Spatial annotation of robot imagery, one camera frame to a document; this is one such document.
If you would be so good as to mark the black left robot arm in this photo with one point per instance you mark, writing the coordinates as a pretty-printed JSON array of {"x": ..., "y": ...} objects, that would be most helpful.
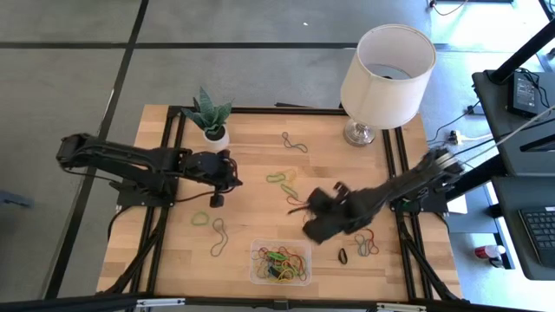
[{"x": 130, "y": 158}]

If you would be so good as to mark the black wide rubber band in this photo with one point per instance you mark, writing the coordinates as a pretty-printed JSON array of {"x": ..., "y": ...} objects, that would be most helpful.
[
  {"x": 274, "y": 273},
  {"x": 340, "y": 256}
]

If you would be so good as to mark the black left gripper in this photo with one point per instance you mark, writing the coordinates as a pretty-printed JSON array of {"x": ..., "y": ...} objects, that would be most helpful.
[{"x": 212, "y": 169}]

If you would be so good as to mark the grey floor object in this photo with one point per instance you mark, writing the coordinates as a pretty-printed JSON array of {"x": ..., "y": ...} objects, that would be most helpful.
[{"x": 13, "y": 200}]

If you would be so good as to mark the black floor plug box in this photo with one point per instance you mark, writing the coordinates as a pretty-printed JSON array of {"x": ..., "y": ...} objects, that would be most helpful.
[{"x": 474, "y": 109}]

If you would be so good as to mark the grey thin rubber band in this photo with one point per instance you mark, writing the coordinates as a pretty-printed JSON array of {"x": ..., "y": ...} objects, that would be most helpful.
[{"x": 357, "y": 247}]

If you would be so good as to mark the green wide rubber band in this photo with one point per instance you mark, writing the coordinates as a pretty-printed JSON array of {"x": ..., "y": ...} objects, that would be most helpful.
[
  {"x": 289, "y": 190},
  {"x": 277, "y": 255}
]

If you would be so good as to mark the clear plastic bin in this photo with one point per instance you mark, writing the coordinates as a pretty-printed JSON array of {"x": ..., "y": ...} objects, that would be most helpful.
[{"x": 256, "y": 242}]

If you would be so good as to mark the black desk leg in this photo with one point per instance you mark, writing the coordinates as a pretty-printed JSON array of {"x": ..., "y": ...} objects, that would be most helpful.
[{"x": 477, "y": 175}]

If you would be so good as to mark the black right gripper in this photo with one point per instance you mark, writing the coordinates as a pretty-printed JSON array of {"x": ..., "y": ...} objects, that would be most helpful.
[{"x": 338, "y": 212}]

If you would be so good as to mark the olive thin rubber band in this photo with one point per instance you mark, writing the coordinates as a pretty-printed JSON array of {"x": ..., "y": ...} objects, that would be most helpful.
[{"x": 226, "y": 237}]

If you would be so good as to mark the green plant in white pot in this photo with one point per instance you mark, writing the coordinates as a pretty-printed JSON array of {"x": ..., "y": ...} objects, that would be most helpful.
[{"x": 217, "y": 141}]

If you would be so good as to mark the white shade table lamp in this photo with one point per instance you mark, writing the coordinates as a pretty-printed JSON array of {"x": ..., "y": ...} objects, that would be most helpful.
[{"x": 373, "y": 95}]

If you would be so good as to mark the black desk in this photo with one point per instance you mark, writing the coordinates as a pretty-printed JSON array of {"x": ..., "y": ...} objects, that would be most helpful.
[
  {"x": 498, "y": 112},
  {"x": 507, "y": 195}
]

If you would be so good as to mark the white paper sheet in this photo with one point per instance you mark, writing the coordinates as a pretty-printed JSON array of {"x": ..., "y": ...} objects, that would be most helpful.
[{"x": 459, "y": 207}]

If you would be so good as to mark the black power adapter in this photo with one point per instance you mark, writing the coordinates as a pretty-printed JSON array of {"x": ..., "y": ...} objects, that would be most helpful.
[{"x": 524, "y": 93}]

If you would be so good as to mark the black frame rail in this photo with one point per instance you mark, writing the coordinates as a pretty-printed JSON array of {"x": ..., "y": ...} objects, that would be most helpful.
[
  {"x": 401, "y": 147},
  {"x": 167, "y": 134},
  {"x": 180, "y": 134},
  {"x": 260, "y": 111},
  {"x": 387, "y": 147}
]

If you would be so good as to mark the red thin rubber band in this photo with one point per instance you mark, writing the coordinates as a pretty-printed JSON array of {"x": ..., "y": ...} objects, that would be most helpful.
[
  {"x": 291, "y": 202},
  {"x": 376, "y": 247},
  {"x": 299, "y": 260}
]

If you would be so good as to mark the black monitor pole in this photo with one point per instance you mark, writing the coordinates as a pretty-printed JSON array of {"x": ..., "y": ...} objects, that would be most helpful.
[{"x": 520, "y": 54}]

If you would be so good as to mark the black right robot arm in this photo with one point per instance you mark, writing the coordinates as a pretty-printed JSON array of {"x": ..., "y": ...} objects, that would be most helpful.
[{"x": 403, "y": 184}]

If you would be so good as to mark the white power strip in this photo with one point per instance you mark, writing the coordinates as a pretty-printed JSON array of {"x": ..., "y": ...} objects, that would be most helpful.
[{"x": 455, "y": 138}]

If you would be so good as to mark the red and white can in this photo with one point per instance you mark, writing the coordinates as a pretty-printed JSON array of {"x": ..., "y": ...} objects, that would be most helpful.
[{"x": 483, "y": 252}]

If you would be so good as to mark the green thin rubber band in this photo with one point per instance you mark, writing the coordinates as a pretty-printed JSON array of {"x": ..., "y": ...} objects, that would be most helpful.
[
  {"x": 364, "y": 251},
  {"x": 193, "y": 220}
]

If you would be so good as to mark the black frame beam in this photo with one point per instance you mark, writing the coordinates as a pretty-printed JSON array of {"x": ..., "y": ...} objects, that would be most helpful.
[{"x": 282, "y": 305}]

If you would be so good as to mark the silver metal bracket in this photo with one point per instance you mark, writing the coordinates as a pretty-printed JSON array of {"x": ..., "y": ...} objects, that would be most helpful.
[
  {"x": 401, "y": 307},
  {"x": 160, "y": 303}
]

